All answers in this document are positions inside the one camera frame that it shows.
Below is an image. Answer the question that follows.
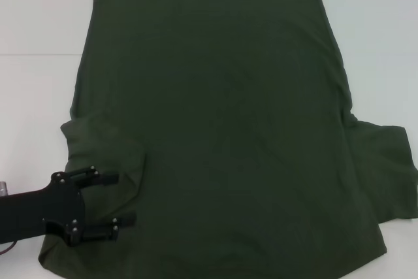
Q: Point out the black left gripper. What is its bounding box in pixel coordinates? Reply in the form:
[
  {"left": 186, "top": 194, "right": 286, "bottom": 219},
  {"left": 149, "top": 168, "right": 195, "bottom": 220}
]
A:
[{"left": 0, "top": 165, "right": 138, "bottom": 248}]

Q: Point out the dark green t-shirt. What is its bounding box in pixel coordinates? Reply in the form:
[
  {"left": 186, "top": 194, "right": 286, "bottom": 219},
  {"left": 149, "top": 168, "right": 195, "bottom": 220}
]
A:
[{"left": 37, "top": 0, "right": 418, "bottom": 279}]

